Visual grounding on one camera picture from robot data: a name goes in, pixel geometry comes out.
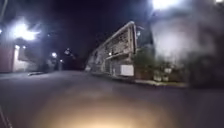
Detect potted bushes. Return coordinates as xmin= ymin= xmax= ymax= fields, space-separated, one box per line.
xmin=132 ymin=46 xmax=178 ymax=83

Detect dark asphalt road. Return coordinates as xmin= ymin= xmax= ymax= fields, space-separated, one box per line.
xmin=0 ymin=69 xmax=224 ymax=128

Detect pale building with bright lamp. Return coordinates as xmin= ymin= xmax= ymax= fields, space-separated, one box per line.
xmin=149 ymin=6 xmax=224 ymax=88

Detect reddish building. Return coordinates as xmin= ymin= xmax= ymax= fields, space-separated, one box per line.
xmin=0 ymin=36 xmax=38 ymax=74

